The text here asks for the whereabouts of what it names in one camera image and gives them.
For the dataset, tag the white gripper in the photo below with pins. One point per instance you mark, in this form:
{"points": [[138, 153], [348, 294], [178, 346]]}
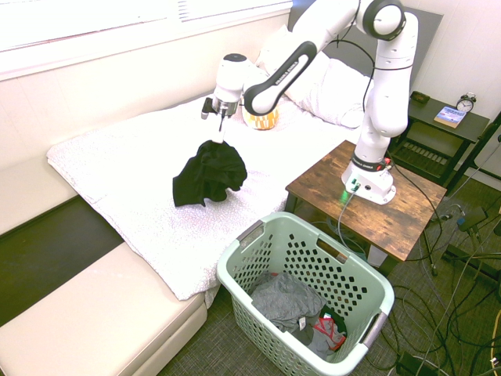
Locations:
{"points": [[219, 135]]}

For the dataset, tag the black t-shirt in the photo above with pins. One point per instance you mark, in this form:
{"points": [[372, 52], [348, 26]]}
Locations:
{"points": [[211, 176]]}

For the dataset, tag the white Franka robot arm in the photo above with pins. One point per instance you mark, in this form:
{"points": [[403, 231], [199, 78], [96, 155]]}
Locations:
{"points": [[387, 98]]}

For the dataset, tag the pale green laundry basket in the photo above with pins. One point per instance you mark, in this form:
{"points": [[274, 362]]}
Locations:
{"points": [[309, 222]]}

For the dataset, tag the orange checkered bolster pillow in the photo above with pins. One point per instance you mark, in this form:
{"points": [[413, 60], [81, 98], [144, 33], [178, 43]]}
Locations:
{"points": [[263, 121]]}

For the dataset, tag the small white pillow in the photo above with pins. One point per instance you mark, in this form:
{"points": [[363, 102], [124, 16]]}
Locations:
{"points": [[274, 47]]}

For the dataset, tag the large white pillow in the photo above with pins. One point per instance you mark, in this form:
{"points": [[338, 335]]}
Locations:
{"points": [[329, 94]]}

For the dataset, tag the white quilted blanket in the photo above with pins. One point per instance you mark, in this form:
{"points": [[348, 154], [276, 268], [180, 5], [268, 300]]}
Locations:
{"points": [[156, 235]]}

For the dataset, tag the white window blinds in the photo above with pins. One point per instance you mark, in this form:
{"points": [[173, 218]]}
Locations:
{"points": [[117, 19]]}

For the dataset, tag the gray crumpled garment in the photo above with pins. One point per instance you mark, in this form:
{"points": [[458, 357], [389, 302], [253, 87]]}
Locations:
{"points": [[285, 301]]}

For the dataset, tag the rustic wooden side table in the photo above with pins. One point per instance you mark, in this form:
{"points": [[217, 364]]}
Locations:
{"points": [[391, 227]]}

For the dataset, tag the small black box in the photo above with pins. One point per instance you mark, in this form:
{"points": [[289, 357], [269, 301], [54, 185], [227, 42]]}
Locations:
{"points": [[419, 97]]}

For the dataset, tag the black nightstand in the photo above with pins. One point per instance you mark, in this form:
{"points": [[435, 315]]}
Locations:
{"points": [[426, 113]]}

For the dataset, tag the black garment with green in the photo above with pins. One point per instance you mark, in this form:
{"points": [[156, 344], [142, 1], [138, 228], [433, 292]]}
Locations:
{"points": [[332, 315]]}

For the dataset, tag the cream upholstered bed base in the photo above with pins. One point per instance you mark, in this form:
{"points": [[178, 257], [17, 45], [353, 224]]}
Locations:
{"points": [[78, 313]]}

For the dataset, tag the dark gray headboard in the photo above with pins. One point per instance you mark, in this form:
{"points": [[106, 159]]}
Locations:
{"points": [[426, 39]]}

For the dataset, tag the blue paperback book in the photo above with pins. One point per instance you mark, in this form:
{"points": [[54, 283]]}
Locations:
{"points": [[450, 116]]}

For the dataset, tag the gray garment with red trim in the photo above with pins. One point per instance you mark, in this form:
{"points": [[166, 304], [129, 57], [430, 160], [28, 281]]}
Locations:
{"points": [[325, 341]]}

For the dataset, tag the black twin-bell alarm clock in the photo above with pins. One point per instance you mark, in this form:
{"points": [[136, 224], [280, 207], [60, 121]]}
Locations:
{"points": [[466, 103]]}

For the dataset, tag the black power adapter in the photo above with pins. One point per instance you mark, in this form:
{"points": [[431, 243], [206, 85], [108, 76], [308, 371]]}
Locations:
{"points": [[471, 219]]}

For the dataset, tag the black power brick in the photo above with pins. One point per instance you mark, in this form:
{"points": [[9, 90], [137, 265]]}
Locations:
{"points": [[409, 366]]}

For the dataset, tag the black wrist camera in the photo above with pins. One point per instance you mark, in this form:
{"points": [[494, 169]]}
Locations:
{"points": [[206, 109]]}

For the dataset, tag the black camera stand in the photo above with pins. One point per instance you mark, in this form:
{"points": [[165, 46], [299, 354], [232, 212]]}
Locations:
{"points": [[479, 150]]}

